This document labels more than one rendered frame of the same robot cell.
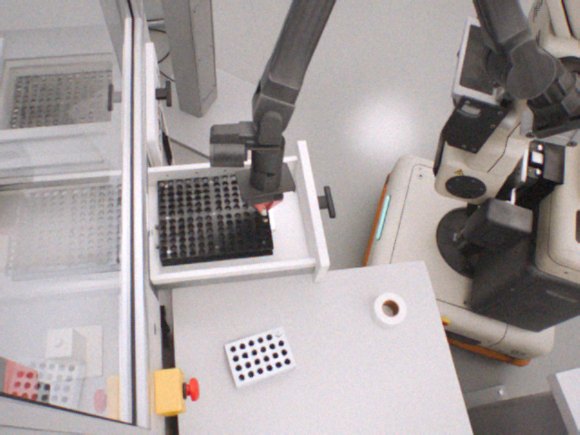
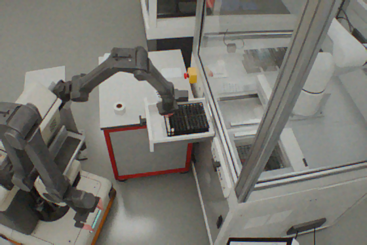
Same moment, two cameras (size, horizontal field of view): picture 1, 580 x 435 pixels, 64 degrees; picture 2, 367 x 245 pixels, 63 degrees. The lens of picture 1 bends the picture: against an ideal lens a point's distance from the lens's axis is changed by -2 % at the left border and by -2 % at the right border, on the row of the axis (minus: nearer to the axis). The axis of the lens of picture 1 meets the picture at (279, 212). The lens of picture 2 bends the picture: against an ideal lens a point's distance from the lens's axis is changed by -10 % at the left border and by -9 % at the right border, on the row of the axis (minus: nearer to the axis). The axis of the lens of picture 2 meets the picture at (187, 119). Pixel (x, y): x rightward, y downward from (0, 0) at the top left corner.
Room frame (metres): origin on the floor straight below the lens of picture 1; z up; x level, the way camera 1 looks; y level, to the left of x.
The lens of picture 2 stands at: (1.51, 0.15, 2.26)
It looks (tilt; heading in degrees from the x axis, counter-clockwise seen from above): 52 degrees down; 180
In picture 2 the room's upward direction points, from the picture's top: 6 degrees clockwise
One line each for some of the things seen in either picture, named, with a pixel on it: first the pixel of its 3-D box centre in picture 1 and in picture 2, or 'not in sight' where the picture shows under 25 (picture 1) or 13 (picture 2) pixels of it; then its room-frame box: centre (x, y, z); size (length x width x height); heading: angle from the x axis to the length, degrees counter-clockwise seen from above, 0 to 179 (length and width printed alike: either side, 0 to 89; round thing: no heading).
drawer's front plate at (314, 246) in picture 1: (309, 210); (148, 124); (0.47, -0.06, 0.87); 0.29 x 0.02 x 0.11; 16
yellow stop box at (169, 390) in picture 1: (171, 392); (191, 75); (0.07, 0.14, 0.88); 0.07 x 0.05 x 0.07; 16
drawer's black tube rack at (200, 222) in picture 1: (214, 220); (185, 120); (0.42, 0.13, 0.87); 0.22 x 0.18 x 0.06; 106
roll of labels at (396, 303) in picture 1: (388, 310); (119, 108); (0.31, -0.26, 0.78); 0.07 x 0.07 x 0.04
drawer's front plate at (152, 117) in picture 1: (153, 103); (221, 166); (0.69, 0.33, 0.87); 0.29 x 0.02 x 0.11; 16
